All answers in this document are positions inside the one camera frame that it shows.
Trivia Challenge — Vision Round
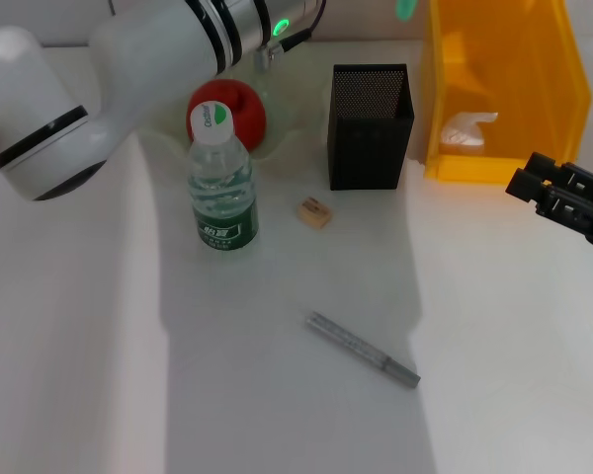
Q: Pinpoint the grey marker pen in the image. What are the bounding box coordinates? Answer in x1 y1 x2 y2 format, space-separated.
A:
304 310 422 390

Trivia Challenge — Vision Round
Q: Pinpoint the red round fruit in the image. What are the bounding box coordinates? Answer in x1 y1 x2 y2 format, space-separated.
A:
186 79 269 152

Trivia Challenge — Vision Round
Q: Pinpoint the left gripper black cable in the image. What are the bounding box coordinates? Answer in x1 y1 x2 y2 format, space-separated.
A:
254 0 328 75

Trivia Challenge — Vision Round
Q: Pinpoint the yellow plastic storage bin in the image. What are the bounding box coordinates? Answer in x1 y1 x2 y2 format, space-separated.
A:
422 0 593 185

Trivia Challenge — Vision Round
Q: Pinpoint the clear water bottle green label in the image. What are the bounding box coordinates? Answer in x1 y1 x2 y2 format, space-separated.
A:
186 101 260 253

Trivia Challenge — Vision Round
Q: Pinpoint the green pen with white clip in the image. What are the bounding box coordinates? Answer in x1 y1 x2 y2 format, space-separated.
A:
393 0 419 24

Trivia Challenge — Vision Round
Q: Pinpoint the small wooden pencil sharpener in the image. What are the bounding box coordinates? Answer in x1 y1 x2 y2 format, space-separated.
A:
296 196 336 230

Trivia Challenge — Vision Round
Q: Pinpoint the pale green glass fruit plate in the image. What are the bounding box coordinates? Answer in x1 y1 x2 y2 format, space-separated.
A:
137 41 328 165

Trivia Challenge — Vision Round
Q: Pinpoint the white paper ball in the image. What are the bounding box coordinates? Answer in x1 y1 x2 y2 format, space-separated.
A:
439 111 500 157

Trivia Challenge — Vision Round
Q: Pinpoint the black mesh pen holder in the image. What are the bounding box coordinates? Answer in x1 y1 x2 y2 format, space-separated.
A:
326 63 416 192

